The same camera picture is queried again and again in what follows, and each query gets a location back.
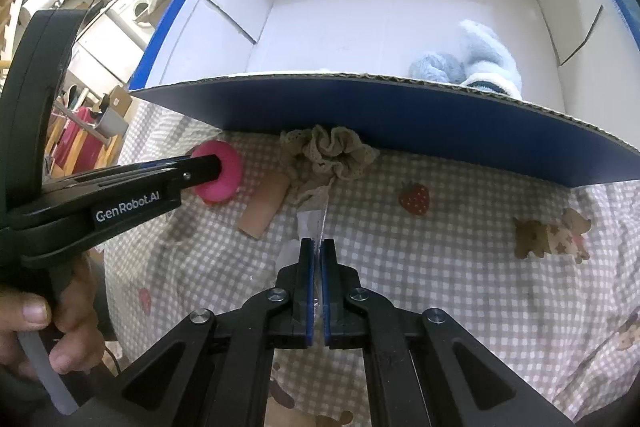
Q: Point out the brown cardboard box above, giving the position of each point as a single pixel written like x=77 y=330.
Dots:
x=114 y=107

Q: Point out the white washing machine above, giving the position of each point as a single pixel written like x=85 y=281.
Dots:
x=130 y=13

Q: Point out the light blue fuzzy socks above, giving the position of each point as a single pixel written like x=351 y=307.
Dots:
x=485 y=64

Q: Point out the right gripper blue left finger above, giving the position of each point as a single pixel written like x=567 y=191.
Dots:
x=302 y=295

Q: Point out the blue and white cardboard box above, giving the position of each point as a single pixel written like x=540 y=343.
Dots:
x=278 y=65

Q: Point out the white paper label tag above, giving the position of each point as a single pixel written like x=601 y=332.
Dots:
x=310 y=225

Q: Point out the red bag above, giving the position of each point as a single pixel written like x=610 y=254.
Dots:
x=90 y=150

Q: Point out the checkered patterned bed sheet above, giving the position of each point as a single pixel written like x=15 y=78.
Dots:
x=547 y=279

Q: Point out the white kitchen cabinet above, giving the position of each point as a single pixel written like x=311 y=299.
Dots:
x=107 y=52

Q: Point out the beige lace scrunchie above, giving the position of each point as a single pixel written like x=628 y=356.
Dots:
x=315 y=159

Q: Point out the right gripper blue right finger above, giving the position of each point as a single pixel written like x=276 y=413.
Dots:
x=341 y=325

